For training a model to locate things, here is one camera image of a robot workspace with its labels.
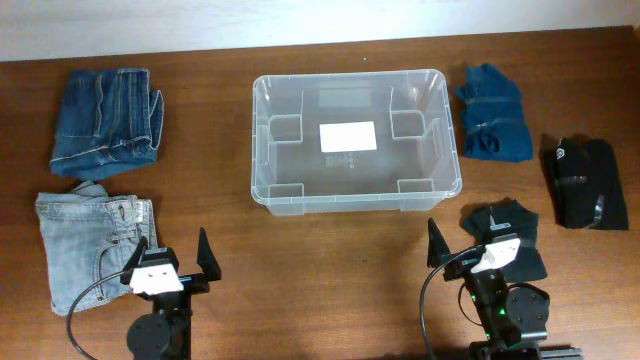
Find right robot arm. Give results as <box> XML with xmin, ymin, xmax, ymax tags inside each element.
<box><xmin>419</xmin><ymin>219</ymin><xmax>550</xmax><ymax>359</ymax></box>

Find right black camera cable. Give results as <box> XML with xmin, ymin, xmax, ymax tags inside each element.
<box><xmin>419</xmin><ymin>244</ymin><xmax>489</xmax><ymax>360</ymax></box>

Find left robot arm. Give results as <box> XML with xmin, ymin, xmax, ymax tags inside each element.
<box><xmin>120</xmin><ymin>229</ymin><xmax>222</xmax><ymax>360</ymax></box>

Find small black garment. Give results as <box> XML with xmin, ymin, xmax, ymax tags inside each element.
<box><xmin>461</xmin><ymin>198</ymin><xmax>548</xmax><ymax>283</ymax></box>

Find dark blue folded jeans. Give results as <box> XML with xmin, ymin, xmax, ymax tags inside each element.
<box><xmin>49</xmin><ymin>68</ymin><xmax>164</xmax><ymax>181</ymax></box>

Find light blue jeans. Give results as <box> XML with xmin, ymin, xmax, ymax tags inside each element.
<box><xmin>35</xmin><ymin>181</ymin><xmax>158</xmax><ymax>316</ymax></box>

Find white label in container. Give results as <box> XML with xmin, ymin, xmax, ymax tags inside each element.
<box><xmin>319</xmin><ymin>121</ymin><xmax>377</xmax><ymax>153</ymax></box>

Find black garment with logo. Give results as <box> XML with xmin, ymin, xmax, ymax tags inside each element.
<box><xmin>542</xmin><ymin>138</ymin><xmax>629</xmax><ymax>231</ymax></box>

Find black camera cable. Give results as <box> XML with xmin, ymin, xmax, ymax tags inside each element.
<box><xmin>419</xmin><ymin>244</ymin><xmax>489</xmax><ymax>360</ymax></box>
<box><xmin>65</xmin><ymin>269</ymin><xmax>134</xmax><ymax>360</ymax></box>

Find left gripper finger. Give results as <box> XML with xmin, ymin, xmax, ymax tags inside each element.
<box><xmin>120</xmin><ymin>237</ymin><xmax>148</xmax><ymax>284</ymax></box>
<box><xmin>196</xmin><ymin>227</ymin><xmax>222</xmax><ymax>281</ymax></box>

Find clear plastic storage container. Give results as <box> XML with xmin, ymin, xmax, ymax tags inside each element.
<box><xmin>251</xmin><ymin>69</ymin><xmax>463</xmax><ymax>216</ymax></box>

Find left black camera cable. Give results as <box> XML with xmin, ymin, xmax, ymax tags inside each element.
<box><xmin>65</xmin><ymin>269</ymin><xmax>134</xmax><ymax>360</ymax></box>

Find dark blue garment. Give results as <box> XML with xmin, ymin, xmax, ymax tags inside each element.
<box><xmin>455</xmin><ymin>63</ymin><xmax>533</xmax><ymax>163</ymax></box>

